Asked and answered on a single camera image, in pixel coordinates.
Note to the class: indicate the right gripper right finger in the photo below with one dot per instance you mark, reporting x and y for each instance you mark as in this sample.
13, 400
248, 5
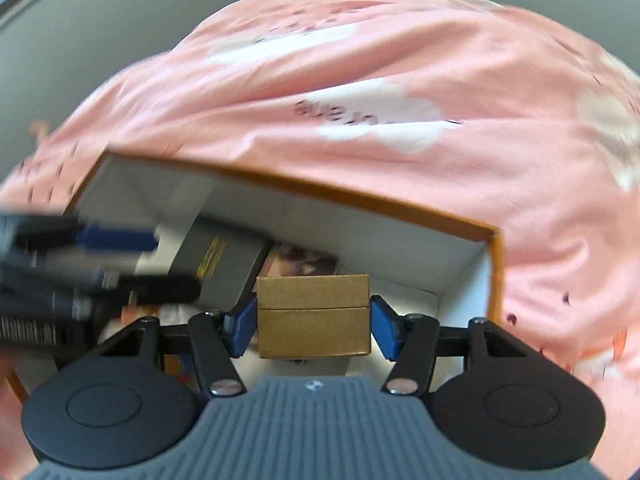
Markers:
409, 341

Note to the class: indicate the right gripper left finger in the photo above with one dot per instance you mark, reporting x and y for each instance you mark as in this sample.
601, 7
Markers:
217, 338

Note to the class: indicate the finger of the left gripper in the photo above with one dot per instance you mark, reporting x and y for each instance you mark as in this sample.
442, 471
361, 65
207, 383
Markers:
116, 240

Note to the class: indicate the small gold box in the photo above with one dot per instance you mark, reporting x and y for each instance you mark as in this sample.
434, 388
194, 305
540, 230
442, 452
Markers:
313, 316

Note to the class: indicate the dark grey gift box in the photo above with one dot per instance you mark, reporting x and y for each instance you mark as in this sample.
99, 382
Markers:
225, 258

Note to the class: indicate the orange cardboard storage box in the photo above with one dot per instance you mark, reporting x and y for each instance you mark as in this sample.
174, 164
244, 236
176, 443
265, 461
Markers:
419, 261

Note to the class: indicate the floral printed card box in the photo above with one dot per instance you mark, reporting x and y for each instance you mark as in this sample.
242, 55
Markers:
286, 260

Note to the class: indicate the pink patterned bed duvet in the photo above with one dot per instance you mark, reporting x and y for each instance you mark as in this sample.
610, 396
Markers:
491, 112

